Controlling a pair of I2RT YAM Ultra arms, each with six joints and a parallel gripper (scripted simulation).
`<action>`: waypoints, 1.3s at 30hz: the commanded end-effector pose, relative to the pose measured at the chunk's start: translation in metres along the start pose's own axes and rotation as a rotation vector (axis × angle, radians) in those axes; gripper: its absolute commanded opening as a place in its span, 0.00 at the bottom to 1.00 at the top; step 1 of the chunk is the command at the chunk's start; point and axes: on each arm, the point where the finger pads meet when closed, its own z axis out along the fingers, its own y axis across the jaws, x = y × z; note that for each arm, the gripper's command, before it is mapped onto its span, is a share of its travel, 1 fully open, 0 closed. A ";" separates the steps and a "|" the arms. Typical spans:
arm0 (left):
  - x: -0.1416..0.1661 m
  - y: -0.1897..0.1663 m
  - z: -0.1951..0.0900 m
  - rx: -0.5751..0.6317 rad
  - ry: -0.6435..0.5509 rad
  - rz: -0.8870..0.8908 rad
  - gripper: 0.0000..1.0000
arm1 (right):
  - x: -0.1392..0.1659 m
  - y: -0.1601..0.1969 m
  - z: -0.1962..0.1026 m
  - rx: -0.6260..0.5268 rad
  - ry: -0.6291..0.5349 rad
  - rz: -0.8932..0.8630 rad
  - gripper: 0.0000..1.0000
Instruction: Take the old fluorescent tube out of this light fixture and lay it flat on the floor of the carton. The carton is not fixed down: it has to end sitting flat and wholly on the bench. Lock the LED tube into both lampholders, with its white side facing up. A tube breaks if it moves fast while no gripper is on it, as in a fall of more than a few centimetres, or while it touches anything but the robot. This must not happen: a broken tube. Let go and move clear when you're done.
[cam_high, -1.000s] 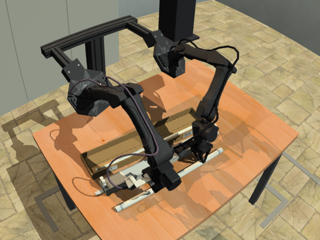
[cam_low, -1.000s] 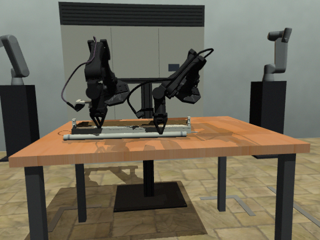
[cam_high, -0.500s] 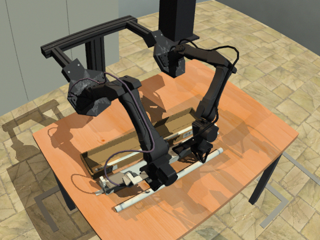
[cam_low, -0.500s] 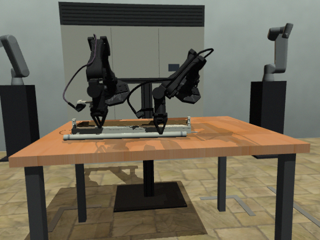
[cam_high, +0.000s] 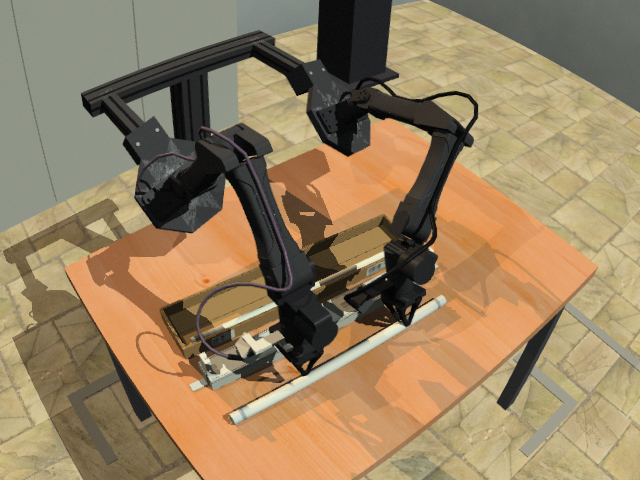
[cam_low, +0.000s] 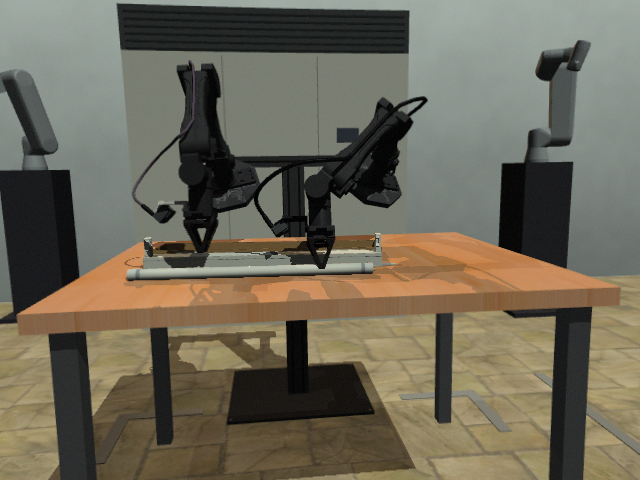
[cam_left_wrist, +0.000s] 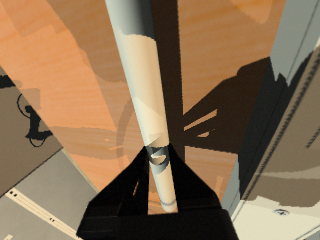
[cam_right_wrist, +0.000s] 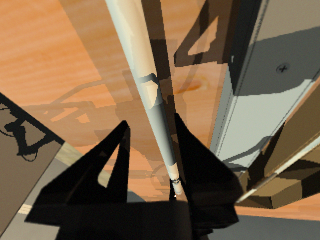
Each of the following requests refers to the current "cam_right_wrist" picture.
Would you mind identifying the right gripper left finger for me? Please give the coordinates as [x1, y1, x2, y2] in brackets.
[33, 120, 130, 205]

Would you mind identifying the brown cardboard carton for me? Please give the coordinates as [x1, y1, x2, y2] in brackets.
[234, 84, 320, 210]

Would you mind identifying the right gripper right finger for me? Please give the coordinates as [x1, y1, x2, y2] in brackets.
[174, 113, 244, 214]

